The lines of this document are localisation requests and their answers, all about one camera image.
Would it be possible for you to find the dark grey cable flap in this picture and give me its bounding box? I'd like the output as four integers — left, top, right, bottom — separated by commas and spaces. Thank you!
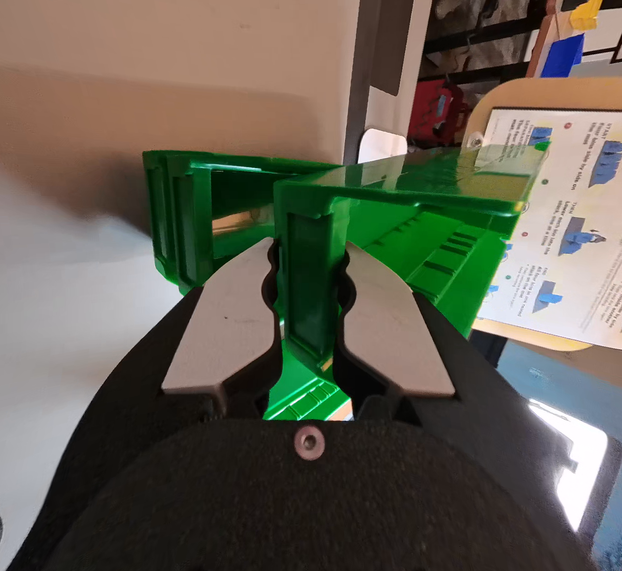
368, 0, 410, 95

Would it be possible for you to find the instruction sheet on board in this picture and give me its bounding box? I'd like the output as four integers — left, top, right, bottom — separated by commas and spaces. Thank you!
457, 77, 622, 353

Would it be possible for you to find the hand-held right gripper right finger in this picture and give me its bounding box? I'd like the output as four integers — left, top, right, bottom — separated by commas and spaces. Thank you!
334, 240, 457, 415

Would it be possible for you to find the printed instruction sheet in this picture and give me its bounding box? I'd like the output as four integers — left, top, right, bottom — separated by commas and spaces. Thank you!
478, 107, 622, 350

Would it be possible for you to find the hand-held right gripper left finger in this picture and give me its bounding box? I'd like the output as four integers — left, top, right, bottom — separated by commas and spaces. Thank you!
160, 236, 283, 415

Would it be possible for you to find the grey desk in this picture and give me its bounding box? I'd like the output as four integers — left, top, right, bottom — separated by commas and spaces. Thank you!
0, 0, 442, 540

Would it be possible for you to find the blue box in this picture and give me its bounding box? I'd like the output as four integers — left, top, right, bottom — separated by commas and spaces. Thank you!
540, 32, 585, 79

